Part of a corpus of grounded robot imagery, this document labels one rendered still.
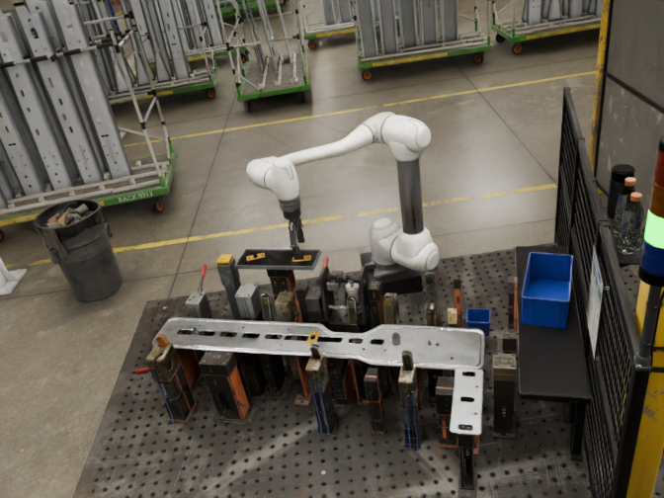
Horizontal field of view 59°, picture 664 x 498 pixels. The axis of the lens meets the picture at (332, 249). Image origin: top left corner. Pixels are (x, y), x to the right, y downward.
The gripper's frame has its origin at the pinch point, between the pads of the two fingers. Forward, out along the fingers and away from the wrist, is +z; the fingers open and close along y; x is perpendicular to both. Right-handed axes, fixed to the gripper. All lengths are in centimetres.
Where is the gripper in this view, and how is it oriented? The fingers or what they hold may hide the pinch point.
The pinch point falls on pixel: (299, 248)
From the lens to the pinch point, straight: 256.3
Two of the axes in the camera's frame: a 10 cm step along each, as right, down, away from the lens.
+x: 9.9, -0.8, -1.4
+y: -0.7, 5.4, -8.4
